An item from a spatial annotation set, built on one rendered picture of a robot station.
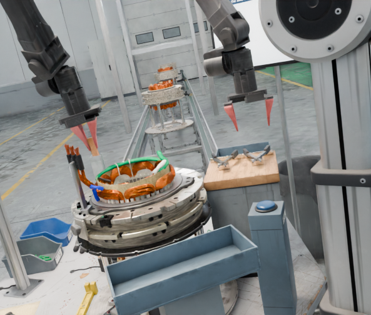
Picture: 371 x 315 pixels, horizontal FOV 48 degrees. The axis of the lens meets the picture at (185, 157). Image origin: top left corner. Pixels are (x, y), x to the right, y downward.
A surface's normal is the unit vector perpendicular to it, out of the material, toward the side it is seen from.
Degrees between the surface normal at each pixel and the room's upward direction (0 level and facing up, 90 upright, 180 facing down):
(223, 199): 90
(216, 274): 90
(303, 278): 0
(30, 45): 121
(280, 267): 90
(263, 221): 90
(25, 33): 112
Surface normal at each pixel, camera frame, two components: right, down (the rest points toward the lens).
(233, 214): -0.15, 0.29
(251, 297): -0.19, -0.95
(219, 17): -0.51, 0.41
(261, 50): -0.44, 0.21
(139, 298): 0.31, 0.20
